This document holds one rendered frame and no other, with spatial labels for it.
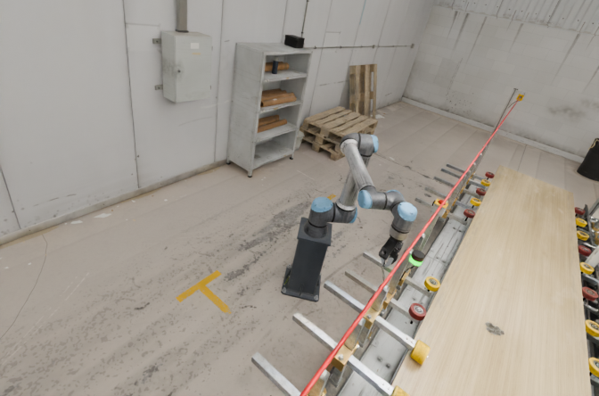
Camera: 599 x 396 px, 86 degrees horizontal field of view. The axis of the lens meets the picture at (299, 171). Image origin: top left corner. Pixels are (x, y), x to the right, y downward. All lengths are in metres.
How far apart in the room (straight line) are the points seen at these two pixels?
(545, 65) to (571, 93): 0.79
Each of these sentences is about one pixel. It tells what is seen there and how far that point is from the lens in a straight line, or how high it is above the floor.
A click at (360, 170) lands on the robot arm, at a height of 1.39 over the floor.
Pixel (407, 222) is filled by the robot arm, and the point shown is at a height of 1.33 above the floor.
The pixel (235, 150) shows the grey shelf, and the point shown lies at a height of 0.27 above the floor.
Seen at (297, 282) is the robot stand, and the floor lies 0.13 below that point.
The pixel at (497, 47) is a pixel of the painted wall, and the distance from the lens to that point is 9.07.
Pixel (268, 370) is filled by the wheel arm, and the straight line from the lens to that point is 1.38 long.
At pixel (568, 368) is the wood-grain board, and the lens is 2.12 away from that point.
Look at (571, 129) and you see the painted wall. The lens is 9.19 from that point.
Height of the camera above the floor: 2.17
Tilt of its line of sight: 29 degrees down
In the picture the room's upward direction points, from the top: 11 degrees clockwise
